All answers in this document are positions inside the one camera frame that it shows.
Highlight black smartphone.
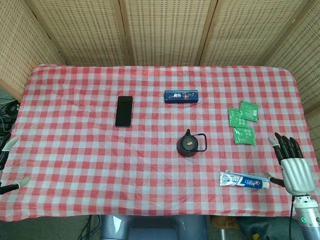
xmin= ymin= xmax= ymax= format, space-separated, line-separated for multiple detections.
xmin=114 ymin=95 xmax=134 ymax=128

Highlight brown leather object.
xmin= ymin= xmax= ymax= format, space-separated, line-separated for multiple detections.
xmin=211 ymin=215 xmax=241 ymax=230

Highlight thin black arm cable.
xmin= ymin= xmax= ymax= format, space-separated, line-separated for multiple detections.
xmin=289 ymin=196 xmax=295 ymax=240

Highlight black cable bundle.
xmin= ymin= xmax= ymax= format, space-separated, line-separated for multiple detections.
xmin=0 ymin=98 xmax=21 ymax=137

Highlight red white checkered tablecloth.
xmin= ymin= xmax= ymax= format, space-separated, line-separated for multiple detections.
xmin=0 ymin=63 xmax=320 ymax=223

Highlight white blue toothpaste tube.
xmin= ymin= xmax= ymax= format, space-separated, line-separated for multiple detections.
xmin=219 ymin=171 xmax=271 ymax=190

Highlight black floor cables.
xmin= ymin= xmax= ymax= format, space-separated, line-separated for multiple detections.
xmin=79 ymin=214 xmax=101 ymax=240

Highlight woven bamboo screen panel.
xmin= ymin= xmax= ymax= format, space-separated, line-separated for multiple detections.
xmin=0 ymin=0 xmax=66 ymax=101
xmin=24 ymin=0 xmax=137 ymax=67
xmin=198 ymin=0 xmax=312 ymax=67
xmin=259 ymin=0 xmax=320 ymax=115
xmin=119 ymin=0 xmax=219 ymax=67

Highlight black teapot with handle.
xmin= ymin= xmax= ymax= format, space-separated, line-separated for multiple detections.
xmin=176 ymin=128 xmax=208 ymax=158

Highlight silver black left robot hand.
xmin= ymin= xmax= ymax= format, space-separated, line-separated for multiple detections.
xmin=0 ymin=136 xmax=32 ymax=195

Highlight green sachet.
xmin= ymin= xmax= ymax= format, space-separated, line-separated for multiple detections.
xmin=239 ymin=100 xmax=259 ymax=123
xmin=228 ymin=107 xmax=249 ymax=129
xmin=232 ymin=126 xmax=257 ymax=147

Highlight black round lid with knob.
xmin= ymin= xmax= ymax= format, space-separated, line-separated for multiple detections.
xmin=180 ymin=136 xmax=199 ymax=152

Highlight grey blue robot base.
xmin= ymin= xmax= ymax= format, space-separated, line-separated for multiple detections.
xmin=99 ymin=214 xmax=209 ymax=240

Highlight blue rectangular box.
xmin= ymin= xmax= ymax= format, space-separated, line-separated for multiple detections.
xmin=163 ymin=89 xmax=200 ymax=104

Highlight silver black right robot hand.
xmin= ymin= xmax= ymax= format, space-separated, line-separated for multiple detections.
xmin=264 ymin=132 xmax=317 ymax=196

